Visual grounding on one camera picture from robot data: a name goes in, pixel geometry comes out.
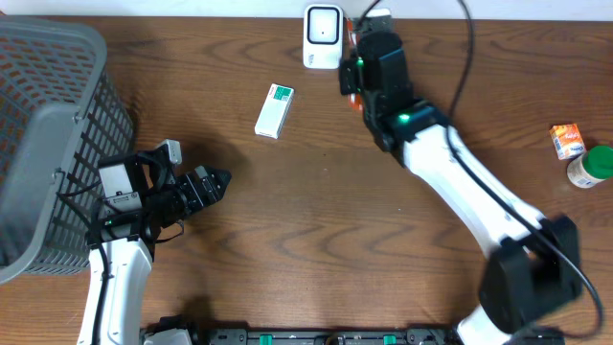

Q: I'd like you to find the black camera cable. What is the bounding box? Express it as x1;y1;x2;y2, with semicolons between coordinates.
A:
356;0;476;126
56;179;104;231

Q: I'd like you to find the orange snack packet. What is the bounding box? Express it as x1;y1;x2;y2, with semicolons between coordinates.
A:
347;19;364;111

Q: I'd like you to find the white Panadol medicine box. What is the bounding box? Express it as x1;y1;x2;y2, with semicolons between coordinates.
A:
254;83;295;139

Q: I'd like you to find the white barcode scanner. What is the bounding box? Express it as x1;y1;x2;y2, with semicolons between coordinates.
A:
303;4;344;70

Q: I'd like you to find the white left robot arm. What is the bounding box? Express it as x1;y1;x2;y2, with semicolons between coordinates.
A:
78;148;232;344

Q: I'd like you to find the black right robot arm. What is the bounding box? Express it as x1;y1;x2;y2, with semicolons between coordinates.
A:
339;29;604;344

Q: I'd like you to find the grey plastic basket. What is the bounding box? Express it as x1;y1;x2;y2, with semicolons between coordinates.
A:
1;16;135;283

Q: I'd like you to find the orange Kleenex tissue pack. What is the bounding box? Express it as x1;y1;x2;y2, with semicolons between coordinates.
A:
550;124;585;160

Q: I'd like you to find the black left camera cable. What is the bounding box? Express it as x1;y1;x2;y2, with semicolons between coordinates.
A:
56;179;104;231

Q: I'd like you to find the green lid jar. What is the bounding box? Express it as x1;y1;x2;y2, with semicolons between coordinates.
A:
567;146;613;189

